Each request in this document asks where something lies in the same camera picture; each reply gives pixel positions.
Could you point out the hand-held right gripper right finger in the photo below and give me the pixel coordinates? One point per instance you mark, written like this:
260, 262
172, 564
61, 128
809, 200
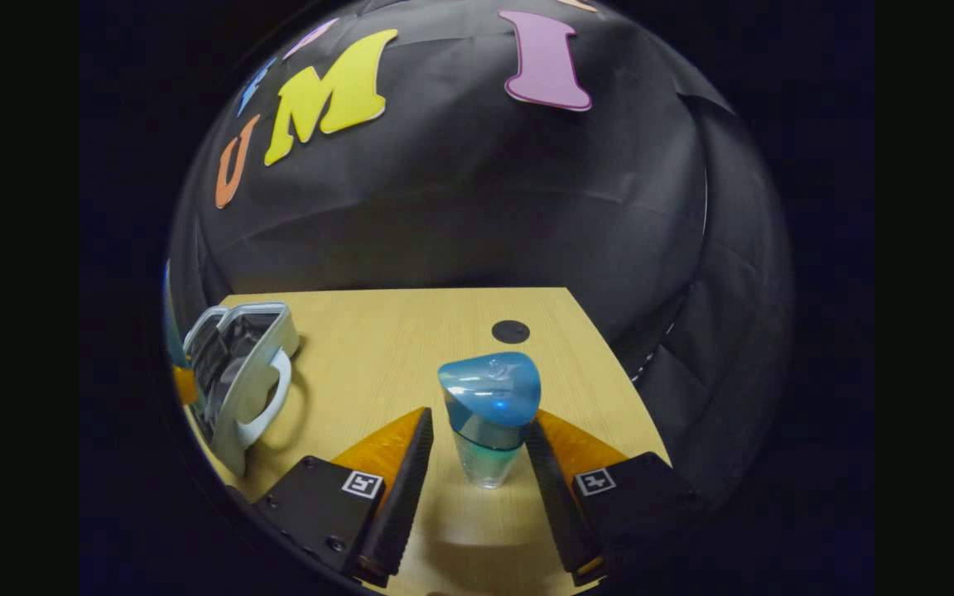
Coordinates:
556, 513

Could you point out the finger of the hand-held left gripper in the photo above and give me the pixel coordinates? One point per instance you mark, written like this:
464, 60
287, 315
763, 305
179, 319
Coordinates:
185, 386

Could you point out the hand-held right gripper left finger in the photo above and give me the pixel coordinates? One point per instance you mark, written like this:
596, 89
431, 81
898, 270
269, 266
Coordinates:
402, 513

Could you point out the blue capped clear bottle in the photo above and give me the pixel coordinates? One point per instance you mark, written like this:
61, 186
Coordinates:
489, 389

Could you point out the black backdrop cloth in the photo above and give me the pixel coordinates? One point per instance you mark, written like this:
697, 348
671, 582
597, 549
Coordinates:
460, 190

